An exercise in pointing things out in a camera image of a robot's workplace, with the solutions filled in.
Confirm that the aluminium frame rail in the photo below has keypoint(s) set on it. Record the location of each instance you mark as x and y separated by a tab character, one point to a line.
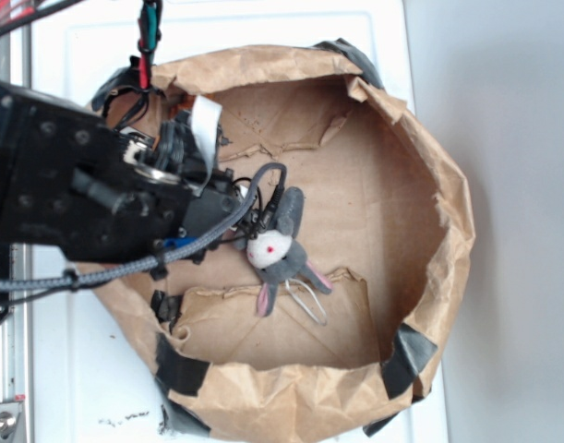
16	378

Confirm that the orange spiral sea shell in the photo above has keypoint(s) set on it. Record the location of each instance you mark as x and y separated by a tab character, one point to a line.
183	102

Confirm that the brown paper bag tray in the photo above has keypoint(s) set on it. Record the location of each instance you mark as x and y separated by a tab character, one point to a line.
388	219

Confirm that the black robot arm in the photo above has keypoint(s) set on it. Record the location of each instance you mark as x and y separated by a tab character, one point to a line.
100	194

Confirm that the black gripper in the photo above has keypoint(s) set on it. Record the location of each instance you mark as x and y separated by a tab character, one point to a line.
184	152

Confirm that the grey plush mouse toy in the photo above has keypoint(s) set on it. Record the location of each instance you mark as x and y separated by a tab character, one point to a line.
278	258

